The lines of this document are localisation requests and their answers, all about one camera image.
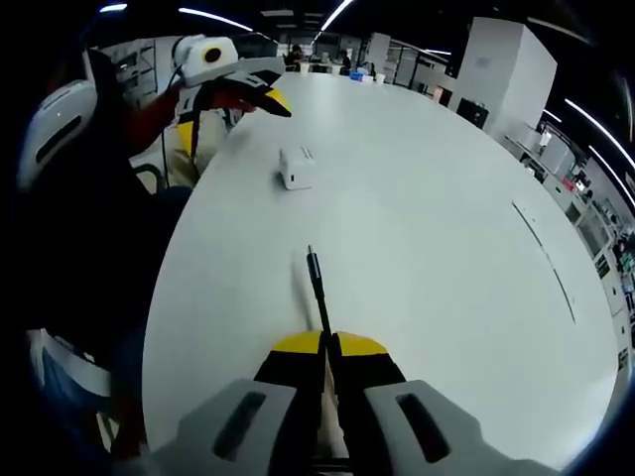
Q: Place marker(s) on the black cabinet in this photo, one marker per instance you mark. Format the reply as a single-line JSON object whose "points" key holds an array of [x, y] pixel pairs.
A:
{"points": [[472, 113]]}

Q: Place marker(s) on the blue box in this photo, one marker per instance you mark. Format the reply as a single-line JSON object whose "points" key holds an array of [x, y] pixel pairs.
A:
{"points": [[358, 75]]}

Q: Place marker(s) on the person's dark clothing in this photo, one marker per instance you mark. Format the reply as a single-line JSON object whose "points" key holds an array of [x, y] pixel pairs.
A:
{"points": [[89, 248]]}

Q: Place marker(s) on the person's left hand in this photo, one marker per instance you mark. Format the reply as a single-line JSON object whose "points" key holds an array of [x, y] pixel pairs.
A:
{"points": [[223, 96]]}

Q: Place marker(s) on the white chest-worn device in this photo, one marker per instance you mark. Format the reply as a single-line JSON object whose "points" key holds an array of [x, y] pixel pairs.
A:
{"points": [[54, 124]]}

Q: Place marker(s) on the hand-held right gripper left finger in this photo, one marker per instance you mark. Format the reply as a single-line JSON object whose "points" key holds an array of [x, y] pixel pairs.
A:
{"points": [[238, 426]]}

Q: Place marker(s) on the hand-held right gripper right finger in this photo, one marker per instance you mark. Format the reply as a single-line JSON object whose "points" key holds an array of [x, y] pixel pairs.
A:
{"points": [[426, 431]]}

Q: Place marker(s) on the person's right hand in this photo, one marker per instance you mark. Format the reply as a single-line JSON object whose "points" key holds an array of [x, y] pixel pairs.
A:
{"points": [[331, 439]]}

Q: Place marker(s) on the white cup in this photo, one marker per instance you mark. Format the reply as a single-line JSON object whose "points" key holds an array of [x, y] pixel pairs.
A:
{"points": [[380, 78]]}

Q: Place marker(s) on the ceiling light strip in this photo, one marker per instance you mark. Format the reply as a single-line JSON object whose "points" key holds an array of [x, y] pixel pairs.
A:
{"points": [[602, 130], [337, 14], [612, 173], [208, 18]]}

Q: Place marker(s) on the white charger adapter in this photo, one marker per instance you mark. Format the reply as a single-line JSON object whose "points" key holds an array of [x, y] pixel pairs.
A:
{"points": [[296, 168]]}

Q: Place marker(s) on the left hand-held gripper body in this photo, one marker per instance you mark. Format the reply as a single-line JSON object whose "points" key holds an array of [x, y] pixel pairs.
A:
{"points": [[196, 62]]}

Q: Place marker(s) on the row of white cabinets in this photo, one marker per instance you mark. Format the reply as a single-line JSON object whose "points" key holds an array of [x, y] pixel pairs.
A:
{"points": [[560, 154]]}

